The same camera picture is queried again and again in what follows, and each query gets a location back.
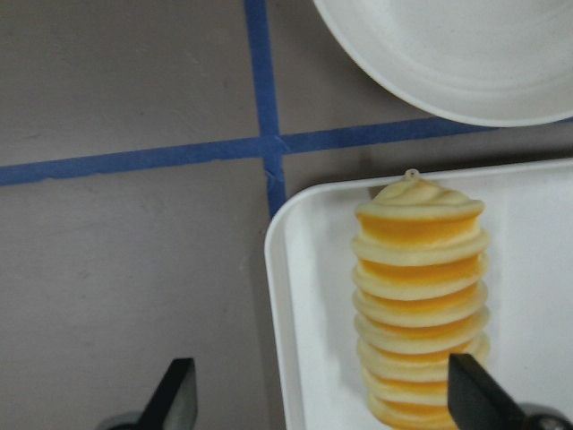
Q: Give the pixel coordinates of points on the white rectangular tray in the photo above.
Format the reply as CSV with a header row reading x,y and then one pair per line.
x,y
528,215

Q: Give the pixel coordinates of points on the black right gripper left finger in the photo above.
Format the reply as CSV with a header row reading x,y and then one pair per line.
x,y
173,405

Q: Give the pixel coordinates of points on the sliced yellow bread loaf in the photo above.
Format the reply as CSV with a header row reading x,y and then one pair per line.
x,y
419,297

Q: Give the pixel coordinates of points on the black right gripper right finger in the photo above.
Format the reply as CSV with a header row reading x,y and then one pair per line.
x,y
476,401

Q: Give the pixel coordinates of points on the cream round plate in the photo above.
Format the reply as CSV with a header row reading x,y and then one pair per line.
x,y
490,63

